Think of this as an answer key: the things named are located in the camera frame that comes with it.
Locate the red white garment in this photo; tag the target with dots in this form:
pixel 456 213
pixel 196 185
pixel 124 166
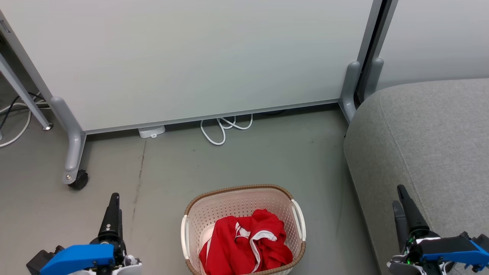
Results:
pixel 237 248

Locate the narrow white partition panel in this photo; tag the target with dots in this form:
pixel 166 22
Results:
pixel 435 34

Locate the grey fabric sofa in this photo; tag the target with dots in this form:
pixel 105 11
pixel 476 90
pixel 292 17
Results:
pixel 428 145

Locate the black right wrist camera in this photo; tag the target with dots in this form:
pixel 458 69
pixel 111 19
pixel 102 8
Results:
pixel 479 238

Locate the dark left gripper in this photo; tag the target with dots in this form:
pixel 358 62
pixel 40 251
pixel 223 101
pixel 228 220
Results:
pixel 119 244

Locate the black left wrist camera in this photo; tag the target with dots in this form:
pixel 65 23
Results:
pixel 44 259

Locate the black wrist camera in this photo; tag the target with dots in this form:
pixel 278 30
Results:
pixel 479 238
pixel 44 259

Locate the white flat adapter box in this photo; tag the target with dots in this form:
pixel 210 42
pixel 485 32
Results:
pixel 152 131

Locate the black caster wheel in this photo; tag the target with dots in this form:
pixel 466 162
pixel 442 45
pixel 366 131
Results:
pixel 80 180

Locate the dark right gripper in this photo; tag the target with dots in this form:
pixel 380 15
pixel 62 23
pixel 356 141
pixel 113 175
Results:
pixel 414 240

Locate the wide white partition panel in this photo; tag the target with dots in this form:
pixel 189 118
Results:
pixel 191 57

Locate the grey metal table leg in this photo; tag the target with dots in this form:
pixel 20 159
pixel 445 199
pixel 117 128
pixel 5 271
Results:
pixel 23 93

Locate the cream perforated laundry basket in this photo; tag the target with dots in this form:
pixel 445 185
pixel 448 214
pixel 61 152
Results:
pixel 229 206

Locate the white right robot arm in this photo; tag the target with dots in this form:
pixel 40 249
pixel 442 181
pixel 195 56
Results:
pixel 401 268

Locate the grey partition foot with caster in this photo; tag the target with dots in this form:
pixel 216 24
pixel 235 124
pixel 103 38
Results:
pixel 72 141

